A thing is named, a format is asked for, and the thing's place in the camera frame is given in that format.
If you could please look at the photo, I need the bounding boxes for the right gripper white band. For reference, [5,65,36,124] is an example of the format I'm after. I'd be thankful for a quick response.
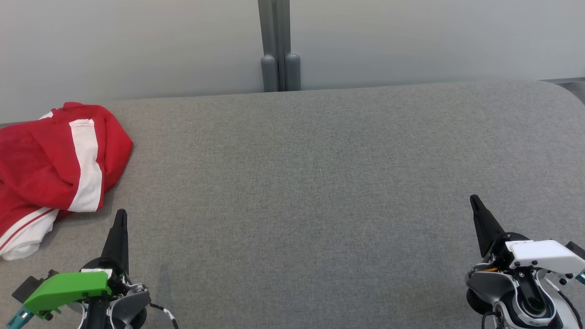
[470,195,585,277]

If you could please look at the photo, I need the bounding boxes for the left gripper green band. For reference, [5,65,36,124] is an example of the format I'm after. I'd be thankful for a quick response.
[23,209,133,319]

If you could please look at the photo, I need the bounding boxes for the red shorts with white stripe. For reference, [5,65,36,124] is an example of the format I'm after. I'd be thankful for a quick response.
[0,102,133,213]

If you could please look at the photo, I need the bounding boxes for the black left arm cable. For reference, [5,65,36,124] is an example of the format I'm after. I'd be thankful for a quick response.
[149,302,180,329]

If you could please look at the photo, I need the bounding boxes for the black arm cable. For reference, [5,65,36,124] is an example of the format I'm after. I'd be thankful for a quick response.
[544,278,583,329]
[149,302,180,329]

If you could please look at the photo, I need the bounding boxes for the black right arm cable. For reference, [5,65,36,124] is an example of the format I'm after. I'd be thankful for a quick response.
[544,278,583,329]

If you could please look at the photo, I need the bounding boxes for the left camera cable teal plug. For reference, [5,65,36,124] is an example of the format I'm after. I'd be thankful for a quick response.
[7,307,33,329]

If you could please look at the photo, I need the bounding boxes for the grey double partition post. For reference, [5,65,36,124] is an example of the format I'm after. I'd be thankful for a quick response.
[257,0,301,92]

